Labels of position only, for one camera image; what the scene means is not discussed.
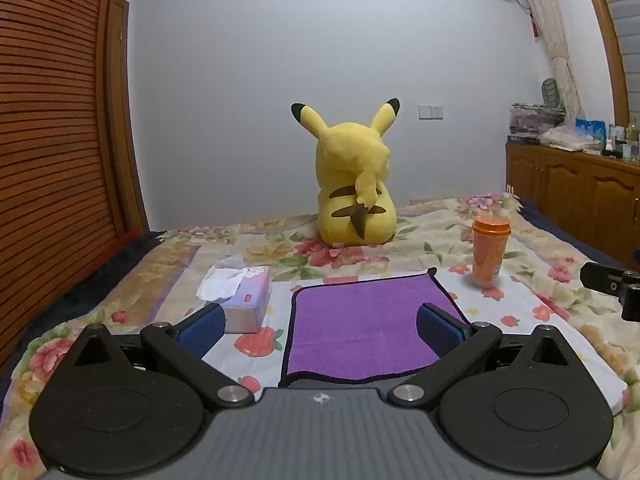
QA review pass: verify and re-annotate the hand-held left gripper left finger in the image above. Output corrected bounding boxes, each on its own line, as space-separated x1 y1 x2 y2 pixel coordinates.
74 303 255 407

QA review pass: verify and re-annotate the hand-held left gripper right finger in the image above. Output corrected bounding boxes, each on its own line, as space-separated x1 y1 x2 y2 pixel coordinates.
392 302 572 404

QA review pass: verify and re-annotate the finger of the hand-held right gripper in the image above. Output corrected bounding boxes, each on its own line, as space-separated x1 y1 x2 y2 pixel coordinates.
580 261 627 295

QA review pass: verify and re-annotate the purple towel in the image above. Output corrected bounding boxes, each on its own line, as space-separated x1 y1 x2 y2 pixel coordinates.
279 267 473 387

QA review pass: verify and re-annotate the tissue box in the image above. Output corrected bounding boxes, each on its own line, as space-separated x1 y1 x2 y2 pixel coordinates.
196 255 272 334

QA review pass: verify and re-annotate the dark blue mattress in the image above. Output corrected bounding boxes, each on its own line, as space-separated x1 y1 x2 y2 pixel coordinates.
517 199 632 268

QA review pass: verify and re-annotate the floral bed sheet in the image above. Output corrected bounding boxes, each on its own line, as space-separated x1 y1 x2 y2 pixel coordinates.
0 192 640 480

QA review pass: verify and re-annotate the orange lidded cup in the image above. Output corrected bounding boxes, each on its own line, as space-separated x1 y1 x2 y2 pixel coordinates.
472 214 512 287

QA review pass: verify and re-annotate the wooden cabinet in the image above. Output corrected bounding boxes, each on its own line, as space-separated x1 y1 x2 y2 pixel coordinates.
505 142 640 266

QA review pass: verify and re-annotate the group of small bottles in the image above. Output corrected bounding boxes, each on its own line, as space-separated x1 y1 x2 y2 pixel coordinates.
602 117 640 162

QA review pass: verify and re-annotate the white folded cloth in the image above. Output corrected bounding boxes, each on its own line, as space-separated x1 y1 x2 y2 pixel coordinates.
539 126 603 152

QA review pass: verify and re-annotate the blue box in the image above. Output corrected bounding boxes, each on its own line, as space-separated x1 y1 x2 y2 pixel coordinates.
575 118 607 143

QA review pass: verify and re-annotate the yellow plush toy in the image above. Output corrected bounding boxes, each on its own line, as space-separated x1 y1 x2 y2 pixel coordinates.
291 98 401 247

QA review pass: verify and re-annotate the wooden louvred wardrobe door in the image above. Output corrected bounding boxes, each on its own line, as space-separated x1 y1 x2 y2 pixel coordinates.
0 0 148 368

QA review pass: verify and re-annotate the cream lace curtain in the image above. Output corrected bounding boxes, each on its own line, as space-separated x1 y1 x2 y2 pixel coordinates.
510 0 587 128

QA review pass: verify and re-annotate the wooden window frame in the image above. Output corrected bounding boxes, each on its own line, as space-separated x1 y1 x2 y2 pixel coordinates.
575 0 632 128

